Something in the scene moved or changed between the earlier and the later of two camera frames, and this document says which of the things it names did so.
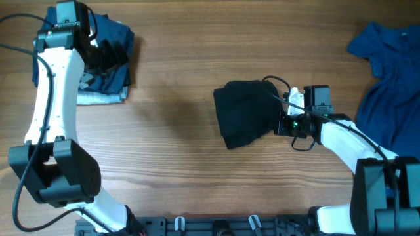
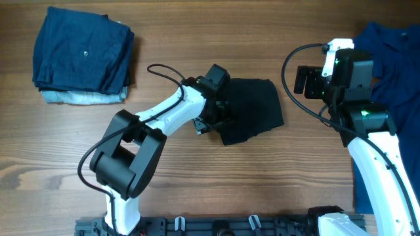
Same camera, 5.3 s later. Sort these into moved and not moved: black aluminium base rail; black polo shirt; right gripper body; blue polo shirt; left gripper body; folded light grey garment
Moved: right gripper body; left gripper body
Not moved: black aluminium base rail; folded light grey garment; blue polo shirt; black polo shirt
